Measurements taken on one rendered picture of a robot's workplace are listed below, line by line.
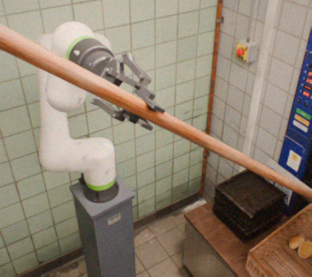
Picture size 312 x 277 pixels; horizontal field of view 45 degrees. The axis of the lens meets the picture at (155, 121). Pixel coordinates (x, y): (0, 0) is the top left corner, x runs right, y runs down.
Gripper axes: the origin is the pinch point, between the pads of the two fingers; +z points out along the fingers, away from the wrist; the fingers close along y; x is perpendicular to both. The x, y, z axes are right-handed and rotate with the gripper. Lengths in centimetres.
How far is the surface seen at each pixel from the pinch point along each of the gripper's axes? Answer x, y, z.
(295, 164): -156, -3, -42
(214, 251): -143, 61, -42
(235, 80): -142, -24, -100
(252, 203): -145, 27, -42
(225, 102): -155, -9, -106
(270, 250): -156, 42, -23
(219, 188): -137, 32, -60
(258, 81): -134, -29, -80
